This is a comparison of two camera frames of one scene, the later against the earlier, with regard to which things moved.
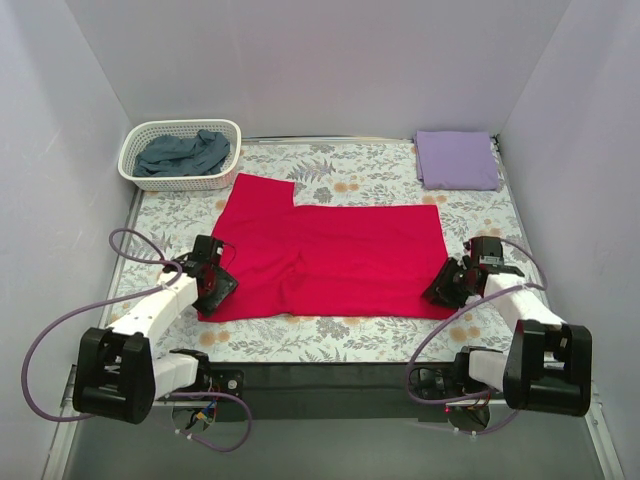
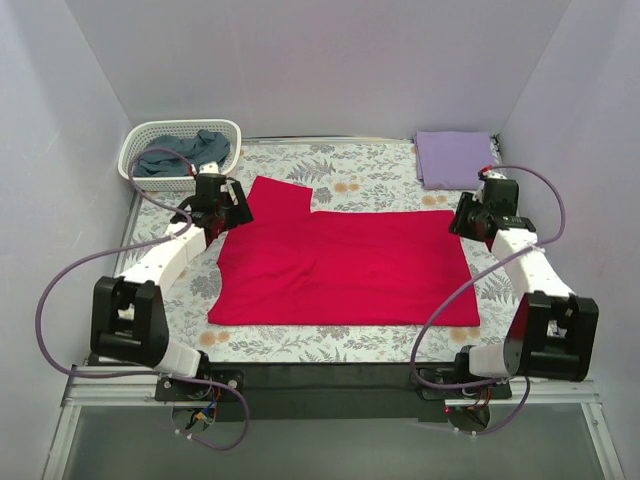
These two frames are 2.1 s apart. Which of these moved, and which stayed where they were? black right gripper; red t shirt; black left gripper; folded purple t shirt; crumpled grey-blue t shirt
Moved: black right gripper; red t shirt; black left gripper
Stayed: folded purple t shirt; crumpled grey-blue t shirt
